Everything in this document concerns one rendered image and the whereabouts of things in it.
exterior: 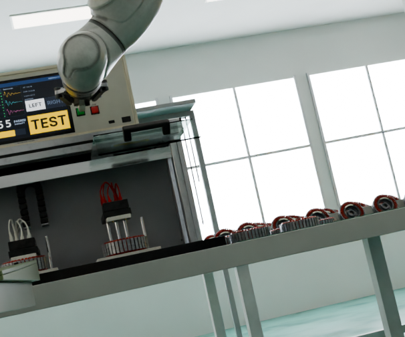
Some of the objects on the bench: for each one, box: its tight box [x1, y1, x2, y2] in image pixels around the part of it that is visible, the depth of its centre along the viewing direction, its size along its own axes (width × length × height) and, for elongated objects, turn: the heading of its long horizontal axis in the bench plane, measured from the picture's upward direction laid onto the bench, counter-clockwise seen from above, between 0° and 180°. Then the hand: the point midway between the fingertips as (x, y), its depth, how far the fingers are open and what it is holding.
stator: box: [279, 216, 320, 233], centre depth 208 cm, size 11×11×4 cm
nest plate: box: [96, 246, 161, 262], centre depth 178 cm, size 15×15×1 cm
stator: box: [102, 235, 149, 257], centre depth 179 cm, size 11×11×4 cm
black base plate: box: [31, 235, 227, 286], centre depth 177 cm, size 47×64×2 cm
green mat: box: [234, 202, 405, 243], centre depth 211 cm, size 94×61×1 cm, turn 133°
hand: (81, 102), depth 186 cm, fingers closed
